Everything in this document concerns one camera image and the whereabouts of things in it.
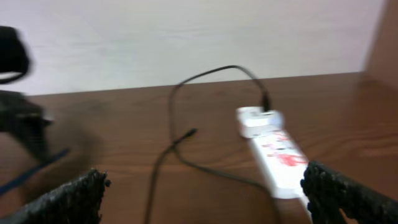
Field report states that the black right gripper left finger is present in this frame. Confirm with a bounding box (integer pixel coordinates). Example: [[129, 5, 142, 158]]
[[1, 169, 111, 224]]

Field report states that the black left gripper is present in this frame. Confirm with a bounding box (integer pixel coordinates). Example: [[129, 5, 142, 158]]
[[1, 26, 50, 162]]

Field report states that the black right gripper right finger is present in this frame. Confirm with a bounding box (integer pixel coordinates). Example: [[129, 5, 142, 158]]
[[300, 161, 397, 224]]

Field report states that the blue Galaxy smartphone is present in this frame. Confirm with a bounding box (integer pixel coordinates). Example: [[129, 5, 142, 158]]
[[1, 148, 71, 195]]

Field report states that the white charger adapter plug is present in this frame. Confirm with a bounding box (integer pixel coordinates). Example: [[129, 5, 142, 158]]
[[236, 106, 284, 139]]

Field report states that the white power strip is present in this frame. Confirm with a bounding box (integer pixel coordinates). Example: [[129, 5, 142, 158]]
[[236, 106, 312, 200]]

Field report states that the black USB charging cable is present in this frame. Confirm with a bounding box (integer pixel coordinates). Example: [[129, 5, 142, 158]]
[[144, 65, 280, 224]]

